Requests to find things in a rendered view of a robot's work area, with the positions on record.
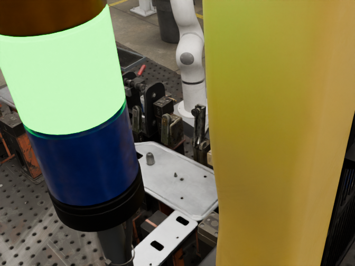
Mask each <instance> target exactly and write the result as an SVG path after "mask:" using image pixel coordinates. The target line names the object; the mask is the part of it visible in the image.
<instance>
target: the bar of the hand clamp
mask: <svg viewBox="0 0 355 266"><path fill-rule="evenodd" d="M191 114H192V116H194V133H193V147H195V146H197V144H196V141H197V140H198V137H200V139H199V149H200V145H201V143H202V142H203V141H204V133H205V116H206V106H204V105H201V104H199V103H198V104H197V105H195V108H194V109H192V110H191ZM200 150H201V149H200Z"/></svg>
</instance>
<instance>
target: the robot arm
mask: <svg viewBox="0 0 355 266"><path fill-rule="evenodd" d="M170 2H171V7H172V11H173V15H174V19H175V21H176V23H177V26H178V28H179V32H180V41H179V43H178V46H177V49H176V63H177V66H178V68H179V69H180V71H181V81H182V91H183V101H182V102H180V104H179V105H178V108H177V109H178V112H179V114H180V115H181V116H183V117H185V118H189V119H194V116H192V114H191V110H192V109H194V108H195V105H197V104H198V103H199V104H201V105H204V106H206V116H207V115H208V104H207V99H206V92H205V73H204V67H203V66H202V50H203V46H204V35H203V32H202V29H201V26H200V24H199V21H198V19H197V16H196V14H195V10H194V4H193V0H170Z"/></svg>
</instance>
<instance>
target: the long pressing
mask: <svg viewBox="0 0 355 266"><path fill-rule="evenodd" d="M0 101H2V102H4V103H5V104H7V105H9V106H10V107H12V108H14V109H15V110H17V108H16V105H15V103H14V100H13V98H12V95H11V93H10V90H9V88H8V86H6V87H4V88H2V89H0ZM135 149H136V152H137V153H139V154H141V155H143V157H142V158H140V159H138V161H139V163H140V167H141V172H142V178H143V183H144V190H145V193H146V194H148V195H149V196H151V197H153V198H154V199H156V200H158V201H159V202H161V203H163V204H164V205H166V206H168V207H169V208H171V209H173V210H178V211H180V212H181V213H183V214H185V215H186V216H188V217H190V218H191V219H193V220H195V221H197V222H200V221H203V220H204V219H205V217H206V216H207V215H208V214H209V213H210V212H211V211H214V210H215V209H216V208H217V207H218V206H219V205H218V195H217V188H216V181H215V177H214V171H213V169H211V168H209V167H207V166H205V165H203V164H200V163H198V162H196V161H194V160H192V159H190V158H188V157H186V156H184V155H182V154H180V153H178V152H176V151H174V150H172V149H170V148H168V147H166V146H163V145H161V144H159V143H157V142H155V141H147V142H138V143H135ZM148 152H151V153H152V154H153V155H154V160H155V164H154V165H147V163H146V154H147V153H148ZM175 172H176V175H177V177H174V173H175ZM204 176H206V177H204ZM181 178H183V179H184V180H180V179H181ZM181 197H183V199H181Z"/></svg>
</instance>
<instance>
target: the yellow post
mask: <svg viewBox="0 0 355 266"><path fill-rule="evenodd" d="M202 4H203V27H204V50H205V72H206V84H207V104H208V122H209V135H210V147H211V156H212V163H213V171H214V177H215V181H216V188H217V195H218V205H219V228H218V240H217V252H216V266H320V265H321V260H322V255H323V251H324V246H325V242H326V237H327V233H328V229H329V224H330V219H331V215H332V210H333V206H334V201H335V196H336V193H337V189H338V184H339V179H340V175H341V170H342V165H343V161H344V156H345V151H346V148H347V144H348V139H349V134H350V130H351V125H352V121H353V116H354V111H355V0H202Z"/></svg>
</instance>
